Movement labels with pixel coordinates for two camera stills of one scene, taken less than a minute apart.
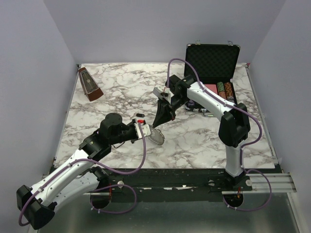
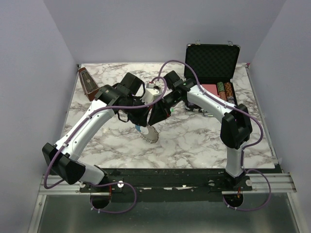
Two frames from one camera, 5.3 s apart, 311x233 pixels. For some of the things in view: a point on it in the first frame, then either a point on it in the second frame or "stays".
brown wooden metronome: (92, 89) stays
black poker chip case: (214, 66) stays
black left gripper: (132, 124) to (141, 120)
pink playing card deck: (212, 87) stays
